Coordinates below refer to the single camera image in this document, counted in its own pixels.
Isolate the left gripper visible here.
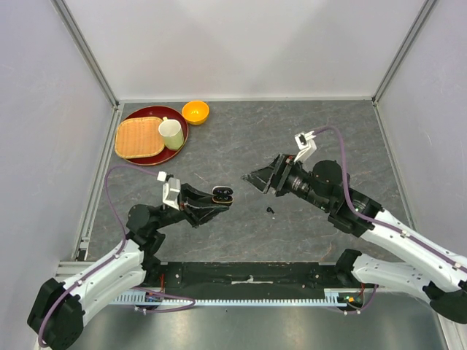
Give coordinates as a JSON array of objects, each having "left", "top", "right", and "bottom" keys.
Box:
[{"left": 153, "top": 182, "right": 229, "bottom": 230}]

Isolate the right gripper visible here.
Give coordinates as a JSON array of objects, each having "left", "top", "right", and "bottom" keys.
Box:
[{"left": 242, "top": 151, "right": 331, "bottom": 211}]

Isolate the black earbud charging case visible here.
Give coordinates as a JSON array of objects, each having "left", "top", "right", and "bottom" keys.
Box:
[{"left": 212, "top": 186, "right": 234, "bottom": 204}]

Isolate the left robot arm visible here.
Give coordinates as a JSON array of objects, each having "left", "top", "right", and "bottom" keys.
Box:
[{"left": 27, "top": 179, "right": 234, "bottom": 349}]

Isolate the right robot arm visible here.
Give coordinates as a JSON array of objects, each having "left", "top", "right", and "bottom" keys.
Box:
[{"left": 242, "top": 154, "right": 466, "bottom": 324}]

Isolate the red round tray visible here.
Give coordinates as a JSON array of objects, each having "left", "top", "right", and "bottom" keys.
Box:
[{"left": 124, "top": 106, "right": 189, "bottom": 166}]

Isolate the pale green cup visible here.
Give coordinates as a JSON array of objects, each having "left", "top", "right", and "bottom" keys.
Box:
[{"left": 158, "top": 117, "right": 185, "bottom": 151}]

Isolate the woven bamboo mat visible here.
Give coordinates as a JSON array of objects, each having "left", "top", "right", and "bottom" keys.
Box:
[{"left": 115, "top": 117, "right": 165, "bottom": 159}]

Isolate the orange bowl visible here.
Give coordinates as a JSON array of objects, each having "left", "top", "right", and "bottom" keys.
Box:
[{"left": 182, "top": 101, "right": 210, "bottom": 125}]

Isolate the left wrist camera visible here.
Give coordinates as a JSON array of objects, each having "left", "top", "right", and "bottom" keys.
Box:
[{"left": 162, "top": 177, "right": 181, "bottom": 211}]

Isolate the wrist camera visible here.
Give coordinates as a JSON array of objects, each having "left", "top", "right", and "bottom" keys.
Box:
[
  {"left": 162, "top": 177, "right": 181, "bottom": 211},
  {"left": 294, "top": 131, "right": 317, "bottom": 163}
]

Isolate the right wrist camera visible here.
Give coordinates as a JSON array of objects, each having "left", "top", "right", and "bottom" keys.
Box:
[{"left": 294, "top": 131, "right": 317, "bottom": 163}]

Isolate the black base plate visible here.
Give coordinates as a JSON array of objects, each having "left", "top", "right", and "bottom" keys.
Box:
[{"left": 145, "top": 262, "right": 372, "bottom": 289}]

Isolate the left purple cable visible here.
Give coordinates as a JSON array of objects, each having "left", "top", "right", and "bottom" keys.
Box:
[{"left": 37, "top": 164, "right": 169, "bottom": 347}]

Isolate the slotted cable duct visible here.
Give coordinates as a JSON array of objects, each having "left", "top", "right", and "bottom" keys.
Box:
[{"left": 110, "top": 288, "right": 363, "bottom": 308}]

